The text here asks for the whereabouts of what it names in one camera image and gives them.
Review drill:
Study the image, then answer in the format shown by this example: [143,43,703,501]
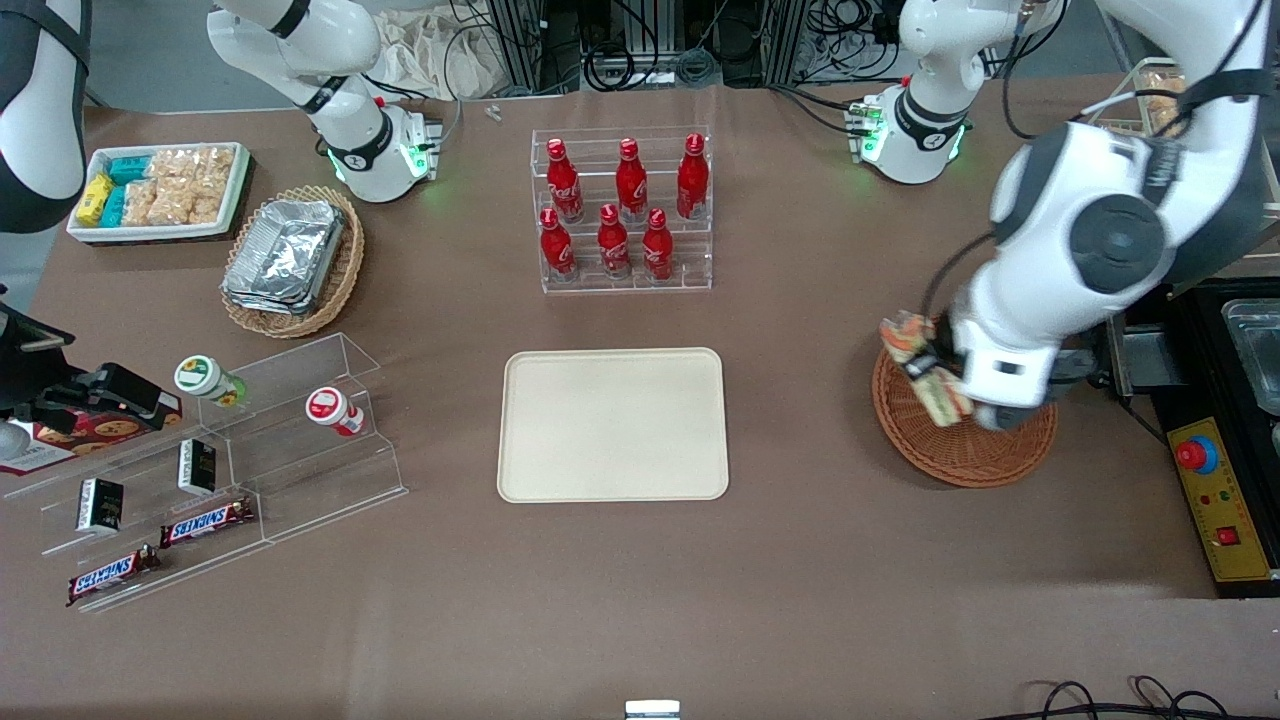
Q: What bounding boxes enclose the round brown wicker basket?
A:
[872,335,1058,489]

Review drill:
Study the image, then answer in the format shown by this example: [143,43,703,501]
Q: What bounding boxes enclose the white rectangular snack bin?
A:
[65,142,251,244]

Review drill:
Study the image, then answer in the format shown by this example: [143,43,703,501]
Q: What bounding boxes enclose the yellow snack packet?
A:
[76,174,113,227]

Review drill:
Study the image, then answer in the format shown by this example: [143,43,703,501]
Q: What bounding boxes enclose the oval tan wicker basket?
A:
[220,185,366,339]

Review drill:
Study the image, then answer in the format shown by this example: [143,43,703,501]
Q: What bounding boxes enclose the black floor cables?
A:
[1000,675,1280,720]

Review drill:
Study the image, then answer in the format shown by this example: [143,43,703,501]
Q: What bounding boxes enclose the red cola bottle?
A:
[545,138,585,224]
[597,204,633,281]
[539,208,579,282]
[641,208,675,283]
[614,138,649,222]
[676,133,711,222]

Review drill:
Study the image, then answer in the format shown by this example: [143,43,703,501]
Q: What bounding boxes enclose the green-lid white cup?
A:
[174,355,247,409]

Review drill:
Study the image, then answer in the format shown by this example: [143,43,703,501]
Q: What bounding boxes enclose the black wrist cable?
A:
[921,232,1001,327]

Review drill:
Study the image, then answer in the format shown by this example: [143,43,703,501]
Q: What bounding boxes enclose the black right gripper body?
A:
[0,305,77,421]

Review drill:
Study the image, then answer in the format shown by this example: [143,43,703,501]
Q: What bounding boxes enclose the small black box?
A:
[77,478,125,534]
[178,439,218,497]

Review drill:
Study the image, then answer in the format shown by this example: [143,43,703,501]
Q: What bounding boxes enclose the clear puffed snack bag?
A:
[122,179,161,228]
[156,183,229,226]
[148,147,199,184]
[196,146,237,193]

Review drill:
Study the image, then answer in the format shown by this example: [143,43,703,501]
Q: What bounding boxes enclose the black machine power cable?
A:
[1128,398,1171,446]

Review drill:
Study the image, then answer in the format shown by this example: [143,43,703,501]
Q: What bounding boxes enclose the steel pan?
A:
[1220,298,1280,416]

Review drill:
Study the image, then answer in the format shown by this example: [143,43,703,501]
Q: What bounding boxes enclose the bagged bread snack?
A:
[1146,68,1191,136]

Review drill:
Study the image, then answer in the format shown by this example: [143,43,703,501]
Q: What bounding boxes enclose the clear acrylic bottle rack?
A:
[530,125,713,294]

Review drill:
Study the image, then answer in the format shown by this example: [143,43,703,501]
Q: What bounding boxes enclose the red cookie box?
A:
[0,395,184,477]

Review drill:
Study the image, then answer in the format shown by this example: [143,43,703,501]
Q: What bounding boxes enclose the aluminium frame post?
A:
[495,0,583,97]
[765,0,833,87]

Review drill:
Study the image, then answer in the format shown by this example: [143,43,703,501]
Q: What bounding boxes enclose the triangle sandwich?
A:
[880,310,976,427]

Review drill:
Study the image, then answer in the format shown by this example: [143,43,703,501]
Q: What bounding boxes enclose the clear acrylic stepped shelf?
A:
[0,333,409,613]

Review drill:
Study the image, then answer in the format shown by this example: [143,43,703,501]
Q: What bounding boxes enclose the black cable bundle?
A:
[583,38,723,94]
[805,0,916,89]

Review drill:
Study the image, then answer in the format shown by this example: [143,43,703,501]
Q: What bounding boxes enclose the Snickers bar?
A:
[160,497,257,549]
[66,546,162,607]

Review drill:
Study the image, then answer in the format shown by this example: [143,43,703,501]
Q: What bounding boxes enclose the white cloth bag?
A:
[372,5,523,102]

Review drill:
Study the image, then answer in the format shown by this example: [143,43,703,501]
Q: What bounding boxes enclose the red-lid white cup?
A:
[305,386,367,438]

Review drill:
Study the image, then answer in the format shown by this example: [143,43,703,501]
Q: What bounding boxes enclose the grey metal machine side box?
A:
[1108,325,1188,398]

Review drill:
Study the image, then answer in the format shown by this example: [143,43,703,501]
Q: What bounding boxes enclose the stacked aluminium foil containers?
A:
[224,199,347,317]

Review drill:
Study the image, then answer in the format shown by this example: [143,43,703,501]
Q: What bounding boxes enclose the black machine with yellow panel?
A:
[1105,275,1280,599]

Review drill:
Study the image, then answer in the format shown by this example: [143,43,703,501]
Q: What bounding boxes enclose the beige plastic tray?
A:
[497,347,730,503]

